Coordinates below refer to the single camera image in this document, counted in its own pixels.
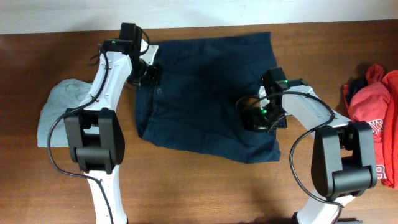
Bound navy blue shorts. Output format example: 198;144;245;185
134;32;281;164

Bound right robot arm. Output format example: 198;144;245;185
235;67;377;224

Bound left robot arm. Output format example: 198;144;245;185
62;22;160;223

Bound light grey folded cloth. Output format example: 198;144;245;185
37;78;91;148

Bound dark garment under jersey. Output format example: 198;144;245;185
344;77;368;105

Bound red jersey with lettering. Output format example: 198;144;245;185
343;64;397;190

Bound right black cable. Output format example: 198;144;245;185
234;90;345;209

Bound black cable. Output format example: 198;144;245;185
234;90;345;209
46;29;152;224

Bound left black cable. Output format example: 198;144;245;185
46;29;152;224

